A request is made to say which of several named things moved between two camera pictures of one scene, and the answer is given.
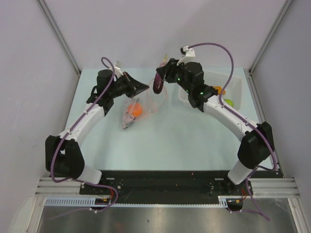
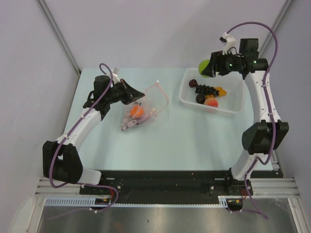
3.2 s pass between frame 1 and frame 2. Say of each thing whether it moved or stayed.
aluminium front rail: stayed
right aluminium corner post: stayed
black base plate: stayed
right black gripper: moved
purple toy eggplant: moved
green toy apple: moved
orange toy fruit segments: stayed
